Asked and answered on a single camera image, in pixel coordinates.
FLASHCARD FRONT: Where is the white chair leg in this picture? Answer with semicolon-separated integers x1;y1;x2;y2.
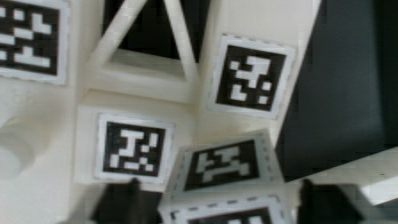
158;130;293;224

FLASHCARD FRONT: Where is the white chair back frame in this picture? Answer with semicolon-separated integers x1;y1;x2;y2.
0;0;321;224

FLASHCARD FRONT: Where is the white U-shaped obstacle frame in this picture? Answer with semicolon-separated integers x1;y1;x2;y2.
286;146;398;208

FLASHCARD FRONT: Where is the white chair seat plate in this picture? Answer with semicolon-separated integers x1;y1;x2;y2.
74;91;195;191

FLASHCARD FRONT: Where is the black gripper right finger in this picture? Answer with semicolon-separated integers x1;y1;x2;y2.
296;179;364;224

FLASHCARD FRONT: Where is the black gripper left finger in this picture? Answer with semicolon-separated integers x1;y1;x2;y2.
90;178;161;224

